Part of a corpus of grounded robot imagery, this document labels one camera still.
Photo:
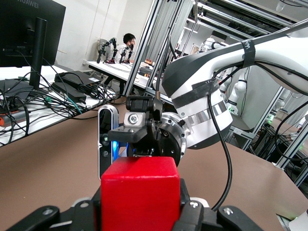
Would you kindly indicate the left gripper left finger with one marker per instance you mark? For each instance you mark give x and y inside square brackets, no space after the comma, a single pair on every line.
[79,216]

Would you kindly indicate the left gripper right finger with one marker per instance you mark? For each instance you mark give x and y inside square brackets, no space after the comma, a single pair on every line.
[199,219]

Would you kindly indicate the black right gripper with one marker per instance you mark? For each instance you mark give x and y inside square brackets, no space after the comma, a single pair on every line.
[166,139]

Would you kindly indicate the red wooden block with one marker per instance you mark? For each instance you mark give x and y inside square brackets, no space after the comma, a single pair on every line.
[139,197]

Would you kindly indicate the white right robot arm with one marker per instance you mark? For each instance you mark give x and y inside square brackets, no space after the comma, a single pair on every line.
[192,72]

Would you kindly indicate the small black robot arm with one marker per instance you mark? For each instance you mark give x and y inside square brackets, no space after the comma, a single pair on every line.
[115,48]
[99,54]
[130,51]

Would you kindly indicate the brown paper table cover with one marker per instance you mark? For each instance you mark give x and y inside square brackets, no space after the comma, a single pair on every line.
[48,168]

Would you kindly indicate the white workbench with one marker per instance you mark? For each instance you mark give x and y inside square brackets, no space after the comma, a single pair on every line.
[113,69]

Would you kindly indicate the flat black box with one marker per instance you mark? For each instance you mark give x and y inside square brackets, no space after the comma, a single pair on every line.
[74,78]
[69,93]

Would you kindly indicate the white desk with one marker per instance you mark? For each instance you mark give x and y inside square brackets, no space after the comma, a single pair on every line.
[55,121]

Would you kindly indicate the seated person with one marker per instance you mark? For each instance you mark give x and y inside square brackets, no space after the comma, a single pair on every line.
[128,39]

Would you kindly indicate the black power strip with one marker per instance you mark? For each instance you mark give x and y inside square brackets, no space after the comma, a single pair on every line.
[12,118]

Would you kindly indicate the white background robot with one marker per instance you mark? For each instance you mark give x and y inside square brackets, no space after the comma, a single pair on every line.
[238,89]
[211,43]

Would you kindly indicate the black Huawei monitor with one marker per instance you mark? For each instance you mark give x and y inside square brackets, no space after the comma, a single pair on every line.
[24,29]

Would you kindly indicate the metal overhead rack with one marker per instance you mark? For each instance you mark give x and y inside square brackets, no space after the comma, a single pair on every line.
[240,14]

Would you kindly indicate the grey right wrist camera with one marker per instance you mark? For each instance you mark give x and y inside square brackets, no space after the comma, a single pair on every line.
[106,158]

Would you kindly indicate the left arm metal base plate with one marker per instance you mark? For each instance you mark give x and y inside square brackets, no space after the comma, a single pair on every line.
[284,223]

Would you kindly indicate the aluminium frame post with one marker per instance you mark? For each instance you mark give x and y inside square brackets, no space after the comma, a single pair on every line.
[144,48]
[292,146]

